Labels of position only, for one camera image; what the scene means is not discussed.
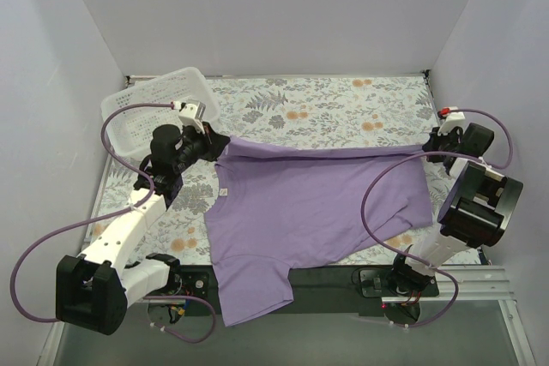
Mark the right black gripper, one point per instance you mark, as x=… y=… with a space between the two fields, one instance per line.
x=438 y=143

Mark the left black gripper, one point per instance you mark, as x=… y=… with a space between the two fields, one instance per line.
x=207 y=144

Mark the purple t-shirt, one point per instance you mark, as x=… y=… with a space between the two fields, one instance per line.
x=281 y=208

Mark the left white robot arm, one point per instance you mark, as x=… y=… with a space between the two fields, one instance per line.
x=95 y=289

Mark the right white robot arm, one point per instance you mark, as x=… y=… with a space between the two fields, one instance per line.
x=476 y=213

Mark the white plastic basket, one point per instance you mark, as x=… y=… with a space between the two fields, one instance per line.
x=130 y=132

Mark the floral table mat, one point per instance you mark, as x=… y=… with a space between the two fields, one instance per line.
x=292 y=112

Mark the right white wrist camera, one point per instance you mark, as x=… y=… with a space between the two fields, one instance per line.
x=450 y=117

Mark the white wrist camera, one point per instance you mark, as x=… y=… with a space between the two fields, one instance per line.
x=190 y=114
x=450 y=117

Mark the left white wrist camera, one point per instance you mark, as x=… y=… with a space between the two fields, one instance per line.
x=190 y=114

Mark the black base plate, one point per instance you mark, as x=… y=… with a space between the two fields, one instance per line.
x=361 y=290

